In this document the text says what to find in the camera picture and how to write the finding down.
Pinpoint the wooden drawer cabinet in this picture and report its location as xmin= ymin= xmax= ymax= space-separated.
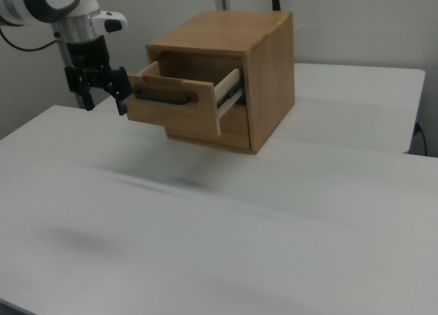
xmin=145 ymin=10 xmax=296 ymax=155

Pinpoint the slanted grey metal frame post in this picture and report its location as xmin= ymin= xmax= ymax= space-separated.
xmin=51 ymin=23 xmax=87 ymax=110

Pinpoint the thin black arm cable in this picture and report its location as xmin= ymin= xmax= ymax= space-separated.
xmin=0 ymin=16 xmax=63 ymax=52

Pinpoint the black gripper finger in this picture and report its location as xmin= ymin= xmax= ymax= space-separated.
xmin=97 ymin=65 xmax=133 ymax=116
xmin=64 ymin=64 xmax=96 ymax=112

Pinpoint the black bar drawer handle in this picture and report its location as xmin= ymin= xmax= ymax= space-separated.
xmin=133 ymin=84 xmax=200 ymax=108

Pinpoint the wooden drawer with slot handle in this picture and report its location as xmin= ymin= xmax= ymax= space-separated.
xmin=164 ymin=104 xmax=253 ymax=150

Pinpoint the wooden drawer with bar handle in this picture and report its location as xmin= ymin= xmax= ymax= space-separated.
xmin=126 ymin=60 xmax=246 ymax=137

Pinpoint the black cable at table edge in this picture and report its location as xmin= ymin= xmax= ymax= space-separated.
xmin=413 ymin=122 xmax=428 ymax=157

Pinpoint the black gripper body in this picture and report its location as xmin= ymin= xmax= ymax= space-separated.
xmin=65 ymin=35 xmax=112 ymax=69

